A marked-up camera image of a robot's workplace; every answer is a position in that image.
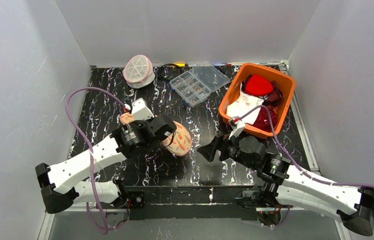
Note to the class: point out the aluminium table frame rail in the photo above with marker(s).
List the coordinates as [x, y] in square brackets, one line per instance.
[311, 159]

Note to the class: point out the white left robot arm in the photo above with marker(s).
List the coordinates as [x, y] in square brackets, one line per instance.
[63, 184]

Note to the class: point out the orange plastic bin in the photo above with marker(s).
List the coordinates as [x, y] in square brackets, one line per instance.
[285, 84]

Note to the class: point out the white cloth garment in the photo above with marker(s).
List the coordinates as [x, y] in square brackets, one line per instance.
[243, 104]

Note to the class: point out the floral mesh laundry bag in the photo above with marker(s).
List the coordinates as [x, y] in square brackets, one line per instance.
[180, 143]

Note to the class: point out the red bra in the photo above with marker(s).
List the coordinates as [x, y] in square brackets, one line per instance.
[256, 85]

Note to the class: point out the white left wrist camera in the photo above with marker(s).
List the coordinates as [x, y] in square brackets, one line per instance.
[138, 110]

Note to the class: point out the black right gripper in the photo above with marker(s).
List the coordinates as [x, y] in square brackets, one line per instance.
[220, 149]

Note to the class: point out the dark red lace garment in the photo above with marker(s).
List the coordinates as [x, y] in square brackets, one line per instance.
[262, 121]

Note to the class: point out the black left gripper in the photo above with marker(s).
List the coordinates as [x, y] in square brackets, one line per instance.
[159, 127]

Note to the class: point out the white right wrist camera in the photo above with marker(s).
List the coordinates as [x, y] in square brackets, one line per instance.
[237, 126]

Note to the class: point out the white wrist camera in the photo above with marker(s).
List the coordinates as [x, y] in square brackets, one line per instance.
[237, 126]
[138, 110]

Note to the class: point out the clear plastic screw organizer box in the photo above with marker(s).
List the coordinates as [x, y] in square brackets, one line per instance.
[197, 84]

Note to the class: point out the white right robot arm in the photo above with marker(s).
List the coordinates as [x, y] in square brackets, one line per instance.
[285, 185]

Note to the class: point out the white round mesh laundry bag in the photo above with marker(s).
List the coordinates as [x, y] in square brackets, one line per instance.
[138, 72]

